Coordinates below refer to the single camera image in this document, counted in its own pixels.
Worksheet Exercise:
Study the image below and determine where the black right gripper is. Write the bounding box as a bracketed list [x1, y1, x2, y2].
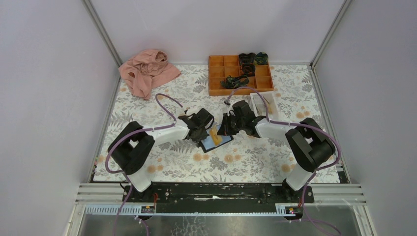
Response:
[217, 113, 245, 136]

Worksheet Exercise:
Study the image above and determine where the white plastic card tray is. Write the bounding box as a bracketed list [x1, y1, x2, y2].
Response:
[249, 91, 279, 120]

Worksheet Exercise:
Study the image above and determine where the black blue card holder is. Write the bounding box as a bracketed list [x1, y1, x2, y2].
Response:
[199, 124, 234, 153]

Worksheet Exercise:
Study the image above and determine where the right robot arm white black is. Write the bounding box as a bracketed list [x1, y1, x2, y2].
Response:
[217, 100, 337, 203]

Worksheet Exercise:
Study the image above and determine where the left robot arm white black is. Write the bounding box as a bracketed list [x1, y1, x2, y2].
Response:
[108, 108, 214, 202]

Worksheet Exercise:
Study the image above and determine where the floral patterned table mat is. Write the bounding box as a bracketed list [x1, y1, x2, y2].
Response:
[92, 65, 325, 182]

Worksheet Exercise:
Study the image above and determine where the orange compartment tray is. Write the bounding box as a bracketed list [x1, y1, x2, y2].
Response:
[208, 55, 274, 96]

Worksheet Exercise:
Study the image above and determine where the pink crumpled cloth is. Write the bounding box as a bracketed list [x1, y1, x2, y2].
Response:
[119, 49, 181, 100]

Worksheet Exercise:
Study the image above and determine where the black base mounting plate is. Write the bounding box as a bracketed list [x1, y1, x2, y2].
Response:
[123, 182, 315, 210]

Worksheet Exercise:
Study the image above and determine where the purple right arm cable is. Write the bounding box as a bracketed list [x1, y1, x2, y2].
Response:
[225, 87, 343, 236]

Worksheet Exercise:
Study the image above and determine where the tangled dark strap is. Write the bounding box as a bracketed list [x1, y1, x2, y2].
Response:
[220, 74, 251, 90]

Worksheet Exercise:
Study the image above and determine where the small dark rolled strap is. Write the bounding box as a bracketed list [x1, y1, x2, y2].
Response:
[241, 63, 257, 77]

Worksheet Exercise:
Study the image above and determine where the dark rolled strap in tray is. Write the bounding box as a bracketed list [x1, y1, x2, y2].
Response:
[238, 52, 256, 66]

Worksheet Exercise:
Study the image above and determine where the green black rolled strap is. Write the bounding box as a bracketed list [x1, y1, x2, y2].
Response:
[254, 52, 270, 66]

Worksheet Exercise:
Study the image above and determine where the slotted aluminium cable rail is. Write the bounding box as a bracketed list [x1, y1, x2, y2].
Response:
[85, 204, 301, 217]

